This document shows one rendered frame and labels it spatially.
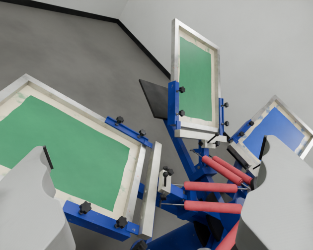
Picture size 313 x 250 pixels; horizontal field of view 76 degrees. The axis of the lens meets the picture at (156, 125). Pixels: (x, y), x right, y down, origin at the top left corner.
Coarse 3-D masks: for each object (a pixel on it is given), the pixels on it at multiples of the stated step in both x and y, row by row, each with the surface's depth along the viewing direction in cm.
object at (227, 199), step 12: (252, 180) 112; (228, 216) 118; (180, 228) 149; (192, 228) 137; (204, 228) 125; (216, 228) 115; (228, 228) 117; (144, 240) 193; (156, 240) 166; (168, 240) 152; (180, 240) 142; (192, 240) 135; (204, 240) 119; (216, 240) 112
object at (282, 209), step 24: (264, 144) 11; (264, 168) 9; (288, 168) 9; (312, 168) 9; (264, 192) 8; (288, 192) 8; (312, 192) 8; (240, 216) 7; (264, 216) 7; (288, 216) 7; (312, 216) 7; (240, 240) 7; (264, 240) 6; (288, 240) 6; (312, 240) 6
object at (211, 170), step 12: (204, 168) 140; (192, 180) 143; (204, 180) 141; (192, 192) 117; (216, 192) 136; (228, 192) 156; (240, 192) 151; (180, 216) 113; (204, 216) 120; (216, 216) 121
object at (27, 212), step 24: (24, 168) 10; (48, 168) 12; (0, 192) 8; (24, 192) 8; (48, 192) 10; (0, 216) 7; (24, 216) 7; (48, 216) 7; (0, 240) 7; (24, 240) 6; (48, 240) 6; (72, 240) 8
